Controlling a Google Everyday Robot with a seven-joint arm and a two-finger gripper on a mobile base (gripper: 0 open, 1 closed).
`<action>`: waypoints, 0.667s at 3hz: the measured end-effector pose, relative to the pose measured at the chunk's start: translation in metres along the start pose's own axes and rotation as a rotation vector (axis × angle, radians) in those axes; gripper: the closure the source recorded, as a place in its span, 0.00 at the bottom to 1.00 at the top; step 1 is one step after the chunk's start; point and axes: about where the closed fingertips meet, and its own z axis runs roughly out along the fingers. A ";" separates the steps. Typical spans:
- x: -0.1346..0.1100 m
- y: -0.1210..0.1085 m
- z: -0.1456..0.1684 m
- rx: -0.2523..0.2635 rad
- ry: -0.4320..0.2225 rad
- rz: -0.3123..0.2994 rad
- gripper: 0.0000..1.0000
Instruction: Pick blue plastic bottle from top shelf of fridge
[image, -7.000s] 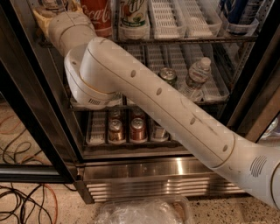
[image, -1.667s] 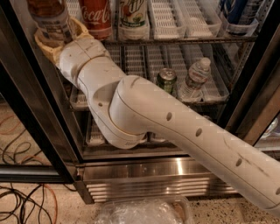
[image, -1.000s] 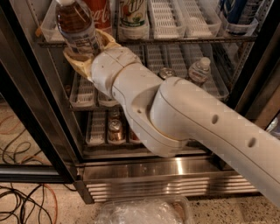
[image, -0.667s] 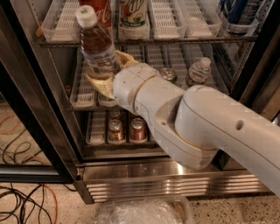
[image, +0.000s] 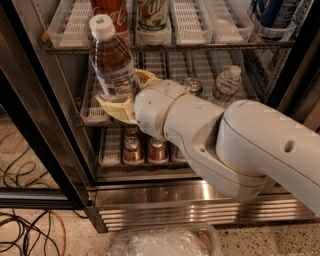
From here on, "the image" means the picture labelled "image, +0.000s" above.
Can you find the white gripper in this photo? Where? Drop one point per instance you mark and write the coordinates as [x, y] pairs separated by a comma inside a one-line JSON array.
[[151, 107]]

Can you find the blue label plastic bottle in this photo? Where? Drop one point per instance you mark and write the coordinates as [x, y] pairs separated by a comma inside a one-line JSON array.
[[111, 59]]

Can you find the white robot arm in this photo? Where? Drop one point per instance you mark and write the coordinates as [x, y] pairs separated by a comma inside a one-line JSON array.
[[234, 149]]

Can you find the copper can rear bottom shelf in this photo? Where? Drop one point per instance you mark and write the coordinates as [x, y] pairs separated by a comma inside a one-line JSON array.
[[132, 131]]

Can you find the copper can shelf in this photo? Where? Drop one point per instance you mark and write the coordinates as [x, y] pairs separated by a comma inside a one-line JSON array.
[[132, 131], [132, 150]]

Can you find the red can front bottom shelf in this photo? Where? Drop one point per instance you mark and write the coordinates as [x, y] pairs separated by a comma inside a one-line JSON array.
[[157, 150]]

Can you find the copper can front bottom shelf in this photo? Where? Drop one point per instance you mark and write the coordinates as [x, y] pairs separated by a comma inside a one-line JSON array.
[[132, 150]]

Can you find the green soda can middle shelf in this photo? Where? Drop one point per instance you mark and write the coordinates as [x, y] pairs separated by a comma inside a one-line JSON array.
[[193, 85]]

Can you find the dark drink bottle white cap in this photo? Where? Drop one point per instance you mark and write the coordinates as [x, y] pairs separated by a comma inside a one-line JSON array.
[[177, 155]]

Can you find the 7Up soda bottle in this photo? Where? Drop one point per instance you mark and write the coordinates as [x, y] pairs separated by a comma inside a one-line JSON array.
[[153, 22]]

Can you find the red Coca-Cola bottle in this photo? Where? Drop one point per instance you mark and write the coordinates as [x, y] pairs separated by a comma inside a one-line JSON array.
[[117, 10]]

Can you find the clear water bottle middle shelf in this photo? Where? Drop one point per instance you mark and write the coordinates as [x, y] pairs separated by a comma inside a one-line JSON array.
[[227, 84]]

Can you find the black fridge door left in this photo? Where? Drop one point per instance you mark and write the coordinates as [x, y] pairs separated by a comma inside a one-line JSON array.
[[23, 98]]

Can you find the blue Pepsi bottle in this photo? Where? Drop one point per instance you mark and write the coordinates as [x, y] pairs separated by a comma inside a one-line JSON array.
[[274, 13]]

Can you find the clear plastic bag bin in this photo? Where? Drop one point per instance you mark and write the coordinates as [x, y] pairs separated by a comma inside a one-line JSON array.
[[173, 240]]

